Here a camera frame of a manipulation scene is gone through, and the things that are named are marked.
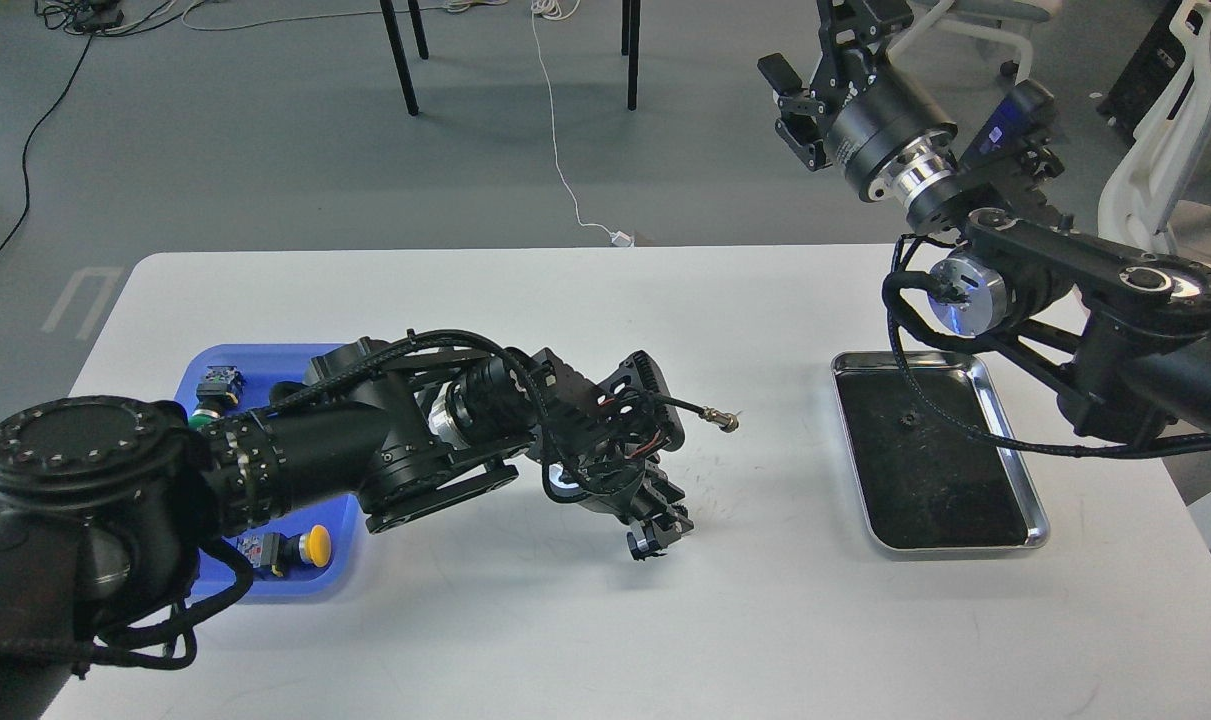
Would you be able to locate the white grey office chair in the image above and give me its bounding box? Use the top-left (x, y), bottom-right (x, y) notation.
top-left (888, 1), bottom-right (1063, 85)

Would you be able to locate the yellow push button switch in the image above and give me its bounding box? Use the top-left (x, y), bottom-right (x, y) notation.
top-left (234, 524), bottom-right (334, 578)

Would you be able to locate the black floor cable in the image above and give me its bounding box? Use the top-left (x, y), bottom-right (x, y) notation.
top-left (0, 30), bottom-right (101, 371)

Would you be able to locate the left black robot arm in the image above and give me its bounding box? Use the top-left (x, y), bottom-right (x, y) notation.
top-left (0, 329), bottom-right (739, 719)

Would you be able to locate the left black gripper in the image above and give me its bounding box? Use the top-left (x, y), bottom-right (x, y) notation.
top-left (545, 460), bottom-right (695, 561)

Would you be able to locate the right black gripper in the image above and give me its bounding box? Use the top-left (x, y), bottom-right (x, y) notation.
top-left (757, 1), bottom-right (960, 205)

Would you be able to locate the black table leg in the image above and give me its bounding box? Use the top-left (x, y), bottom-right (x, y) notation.
top-left (378, 0), bottom-right (430, 117)
top-left (620, 0), bottom-right (641, 111)

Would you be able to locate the black table leg right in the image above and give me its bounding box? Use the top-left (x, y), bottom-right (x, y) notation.
top-left (620, 0), bottom-right (641, 111)

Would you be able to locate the silver metal tray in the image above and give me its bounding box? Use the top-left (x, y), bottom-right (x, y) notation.
top-left (832, 351), bottom-right (1050, 559)

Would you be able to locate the blue plastic tray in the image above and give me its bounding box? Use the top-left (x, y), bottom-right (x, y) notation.
top-left (170, 342), bottom-right (366, 604)

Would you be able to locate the white cable with plug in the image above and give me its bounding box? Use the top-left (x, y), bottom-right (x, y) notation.
top-left (530, 0), bottom-right (636, 247)

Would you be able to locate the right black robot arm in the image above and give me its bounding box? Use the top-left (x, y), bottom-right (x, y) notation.
top-left (757, 1), bottom-right (1211, 459)

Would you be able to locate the black table leg left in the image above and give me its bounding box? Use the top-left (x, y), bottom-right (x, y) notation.
top-left (378, 0), bottom-right (430, 117)

